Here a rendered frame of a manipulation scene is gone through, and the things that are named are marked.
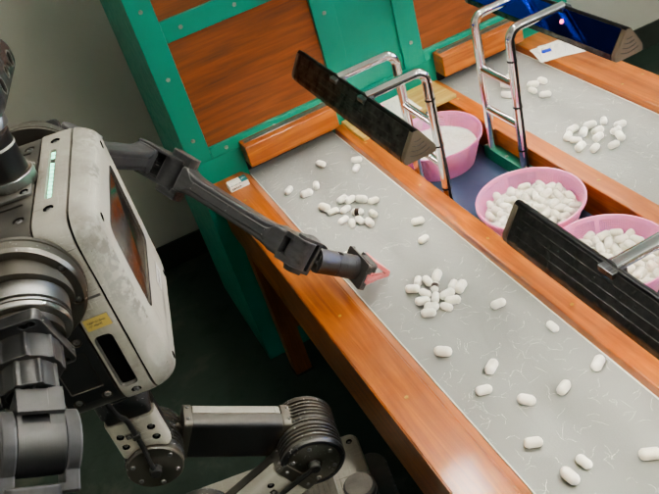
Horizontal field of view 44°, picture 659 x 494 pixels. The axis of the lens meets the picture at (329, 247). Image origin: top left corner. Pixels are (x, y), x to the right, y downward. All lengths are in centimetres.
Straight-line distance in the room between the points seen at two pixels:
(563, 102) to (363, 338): 105
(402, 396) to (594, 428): 36
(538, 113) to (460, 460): 123
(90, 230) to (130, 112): 215
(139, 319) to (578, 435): 81
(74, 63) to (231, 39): 95
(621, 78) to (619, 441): 126
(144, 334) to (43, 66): 204
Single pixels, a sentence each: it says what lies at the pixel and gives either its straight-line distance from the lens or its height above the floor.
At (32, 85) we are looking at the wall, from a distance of 315.
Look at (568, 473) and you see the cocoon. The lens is 147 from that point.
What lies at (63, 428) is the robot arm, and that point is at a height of 132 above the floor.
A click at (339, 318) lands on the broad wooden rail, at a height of 76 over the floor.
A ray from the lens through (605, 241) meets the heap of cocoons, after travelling 192.
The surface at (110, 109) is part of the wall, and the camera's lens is 322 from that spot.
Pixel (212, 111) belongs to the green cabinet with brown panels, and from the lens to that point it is 238.
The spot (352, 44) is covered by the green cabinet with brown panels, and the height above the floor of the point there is 99.
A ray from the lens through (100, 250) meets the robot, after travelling 111.
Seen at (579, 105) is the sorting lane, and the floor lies 74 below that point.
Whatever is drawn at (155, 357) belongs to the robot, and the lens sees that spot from 123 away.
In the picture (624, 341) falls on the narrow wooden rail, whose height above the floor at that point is 76.
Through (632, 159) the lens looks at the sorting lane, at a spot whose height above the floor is 74.
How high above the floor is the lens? 195
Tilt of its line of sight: 36 degrees down
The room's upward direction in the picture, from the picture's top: 18 degrees counter-clockwise
